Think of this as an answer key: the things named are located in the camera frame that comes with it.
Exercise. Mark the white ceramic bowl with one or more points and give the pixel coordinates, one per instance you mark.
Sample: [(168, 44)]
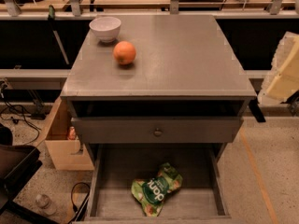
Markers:
[(106, 29)]

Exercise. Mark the green rice chip bag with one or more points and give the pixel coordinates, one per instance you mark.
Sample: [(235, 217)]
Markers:
[(151, 193)]

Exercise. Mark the clear plastic bottle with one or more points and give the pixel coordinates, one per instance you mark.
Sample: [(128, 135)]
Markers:
[(45, 204)]

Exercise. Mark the black chair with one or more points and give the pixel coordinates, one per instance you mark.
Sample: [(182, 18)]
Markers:
[(17, 166)]

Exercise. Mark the cardboard box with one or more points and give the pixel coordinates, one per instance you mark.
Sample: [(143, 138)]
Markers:
[(65, 154)]

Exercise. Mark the grey wooden cabinet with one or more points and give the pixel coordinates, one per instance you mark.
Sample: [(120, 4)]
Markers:
[(184, 68)]

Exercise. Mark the grey top drawer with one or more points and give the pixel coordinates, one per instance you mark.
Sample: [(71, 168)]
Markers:
[(156, 130)]

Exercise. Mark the orange fruit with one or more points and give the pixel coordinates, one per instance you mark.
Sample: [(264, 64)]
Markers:
[(124, 53)]

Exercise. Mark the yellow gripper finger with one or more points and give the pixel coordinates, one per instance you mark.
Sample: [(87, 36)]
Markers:
[(282, 81)]

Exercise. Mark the open grey middle drawer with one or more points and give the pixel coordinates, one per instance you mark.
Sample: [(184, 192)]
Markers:
[(198, 201)]

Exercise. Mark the red can in box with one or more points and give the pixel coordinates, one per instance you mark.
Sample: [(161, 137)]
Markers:
[(71, 134)]

